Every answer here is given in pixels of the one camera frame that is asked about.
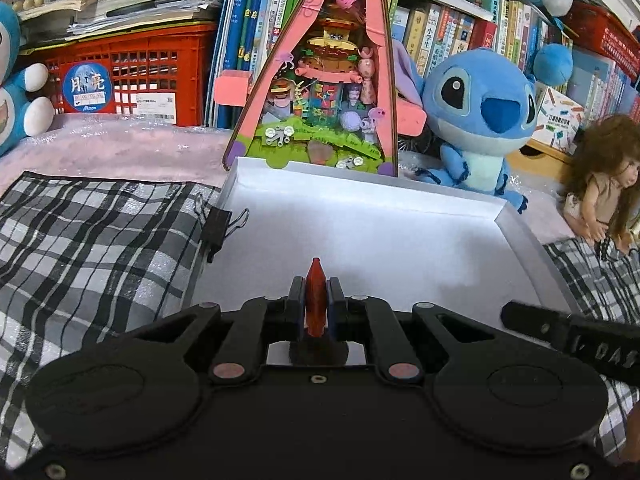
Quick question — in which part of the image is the row of tall blue books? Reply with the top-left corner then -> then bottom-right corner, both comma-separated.
210,0 -> 321,128

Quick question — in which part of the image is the black and white plaid blanket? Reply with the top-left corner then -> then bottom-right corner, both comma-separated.
0,170 -> 640,466

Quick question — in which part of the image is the black binder clip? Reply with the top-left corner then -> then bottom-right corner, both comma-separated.
192,192 -> 250,263

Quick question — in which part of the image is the white cardboard box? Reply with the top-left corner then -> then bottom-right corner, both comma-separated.
192,156 -> 586,366

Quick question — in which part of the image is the brown-haired baby doll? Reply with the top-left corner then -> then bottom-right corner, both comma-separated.
562,114 -> 640,256

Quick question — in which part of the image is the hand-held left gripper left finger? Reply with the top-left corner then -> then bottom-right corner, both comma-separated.
120,276 -> 306,383

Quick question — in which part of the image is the row of shelf books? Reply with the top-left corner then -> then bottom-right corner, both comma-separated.
565,45 -> 640,121
500,0 -> 573,66
387,0 -> 501,78

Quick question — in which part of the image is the blue alien plush toy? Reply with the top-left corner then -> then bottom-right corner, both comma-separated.
392,40 -> 538,213

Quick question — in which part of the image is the white paper label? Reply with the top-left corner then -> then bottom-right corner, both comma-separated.
114,91 -> 178,125

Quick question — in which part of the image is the blue robot cat plush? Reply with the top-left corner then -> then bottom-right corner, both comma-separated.
0,0 -> 56,158

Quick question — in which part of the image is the red plastic basket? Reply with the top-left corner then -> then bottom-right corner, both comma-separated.
565,0 -> 640,66

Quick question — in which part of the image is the pink triangular toy house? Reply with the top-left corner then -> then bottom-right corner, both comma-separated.
221,0 -> 428,178

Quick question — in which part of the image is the round blue sticker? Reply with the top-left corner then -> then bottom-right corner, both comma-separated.
61,62 -> 115,113

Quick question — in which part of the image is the wooden drawer box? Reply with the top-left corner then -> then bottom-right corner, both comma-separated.
505,137 -> 573,186

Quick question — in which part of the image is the red plastic crate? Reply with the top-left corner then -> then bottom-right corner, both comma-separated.
20,22 -> 218,127

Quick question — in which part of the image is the white box with colourful print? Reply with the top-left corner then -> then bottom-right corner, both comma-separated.
530,85 -> 586,156

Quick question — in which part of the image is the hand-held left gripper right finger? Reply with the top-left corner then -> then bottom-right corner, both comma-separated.
327,276 -> 506,383

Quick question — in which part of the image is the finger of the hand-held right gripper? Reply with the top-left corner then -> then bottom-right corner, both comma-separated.
501,300 -> 571,356

